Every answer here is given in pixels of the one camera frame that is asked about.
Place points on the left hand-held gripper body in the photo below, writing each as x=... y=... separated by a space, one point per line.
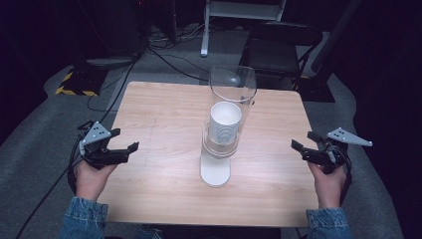
x=99 y=156

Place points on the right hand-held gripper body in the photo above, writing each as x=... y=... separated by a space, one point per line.
x=326 y=156

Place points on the stack of white paper cups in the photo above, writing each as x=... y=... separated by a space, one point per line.
x=225 y=116

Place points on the clear tube cup dispenser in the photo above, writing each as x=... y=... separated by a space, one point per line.
x=215 y=172

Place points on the person's left hand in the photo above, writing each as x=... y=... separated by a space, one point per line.
x=91 y=181

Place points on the person's right hand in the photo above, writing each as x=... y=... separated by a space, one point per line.
x=329 y=186

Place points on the black yellow striped floor mat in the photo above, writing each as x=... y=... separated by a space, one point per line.
x=79 y=83

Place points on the grey floor plate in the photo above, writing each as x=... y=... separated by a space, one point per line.
x=111 y=61

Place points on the black folding chair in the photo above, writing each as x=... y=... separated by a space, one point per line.
x=275 y=53

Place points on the black slanted stand with base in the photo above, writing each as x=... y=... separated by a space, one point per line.
x=331 y=40

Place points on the black equipment case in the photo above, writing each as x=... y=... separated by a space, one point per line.
x=122 y=26

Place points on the white metal stand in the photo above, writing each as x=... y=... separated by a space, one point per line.
x=205 y=33

